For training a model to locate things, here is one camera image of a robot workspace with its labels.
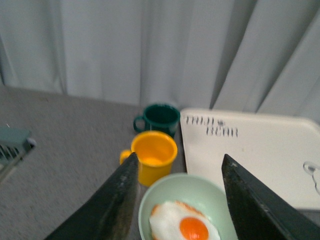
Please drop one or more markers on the yellow mug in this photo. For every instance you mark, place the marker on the yellow mug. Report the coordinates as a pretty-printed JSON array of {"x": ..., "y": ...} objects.
[{"x": 156, "y": 152}]

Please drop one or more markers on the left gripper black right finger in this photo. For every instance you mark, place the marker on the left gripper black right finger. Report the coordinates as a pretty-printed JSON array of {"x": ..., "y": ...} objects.
[{"x": 257, "y": 212}]

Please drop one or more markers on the cream bear tray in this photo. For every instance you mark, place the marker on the cream bear tray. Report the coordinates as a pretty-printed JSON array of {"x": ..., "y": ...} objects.
[{"x": 282, "y": 152}]

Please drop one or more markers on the grey dish rack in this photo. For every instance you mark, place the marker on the grey dish rack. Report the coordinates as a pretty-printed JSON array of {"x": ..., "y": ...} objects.
[{"x": 15, "y": 143}]

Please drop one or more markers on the grey curtain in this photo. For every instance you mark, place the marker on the grey curtain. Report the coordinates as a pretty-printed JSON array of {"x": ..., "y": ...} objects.
[{"x": 259, "y": 56}]

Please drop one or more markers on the light green bowl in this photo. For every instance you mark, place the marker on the light green bowl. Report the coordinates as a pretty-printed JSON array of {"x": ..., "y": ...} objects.
[{"x": 197, "y": 192}]

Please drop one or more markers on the dark green mug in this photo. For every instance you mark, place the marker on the dark green mug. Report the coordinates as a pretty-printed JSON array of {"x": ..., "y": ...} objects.
[{"x": 158, "y": 117}]

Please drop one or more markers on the fake fried egg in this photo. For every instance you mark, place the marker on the fake fried egg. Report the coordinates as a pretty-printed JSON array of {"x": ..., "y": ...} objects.
[{"x": 176, "y": 220}]

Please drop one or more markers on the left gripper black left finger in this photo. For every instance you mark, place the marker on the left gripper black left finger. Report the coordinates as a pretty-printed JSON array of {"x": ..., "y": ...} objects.
[{"x": 108, "y": 214}]

